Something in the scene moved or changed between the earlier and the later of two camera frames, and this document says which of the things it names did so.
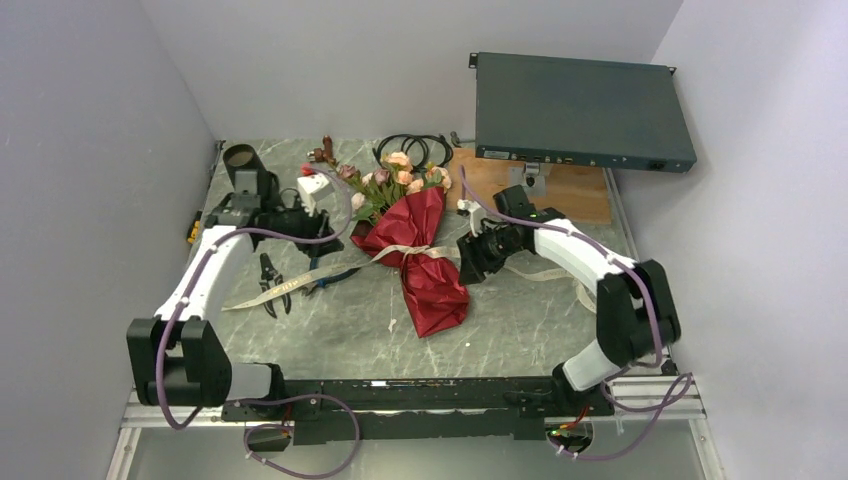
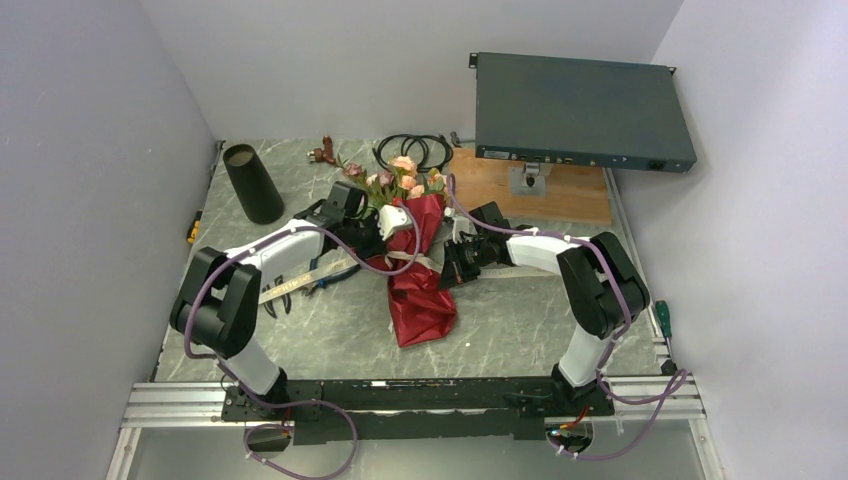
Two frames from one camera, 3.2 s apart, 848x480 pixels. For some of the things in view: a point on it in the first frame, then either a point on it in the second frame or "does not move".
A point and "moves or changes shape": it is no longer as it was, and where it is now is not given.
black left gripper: (316, 226) -> (378, 244)
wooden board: (580, 193) does not move
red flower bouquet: (398, 204) moves or changes shape
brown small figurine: (323, 154) does not move
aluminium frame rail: (662, 400) does not move
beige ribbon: (390, 253) moves or changes shape
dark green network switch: (577, 111) does not move
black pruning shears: (272, 280) does not move
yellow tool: (194, 228) does not move
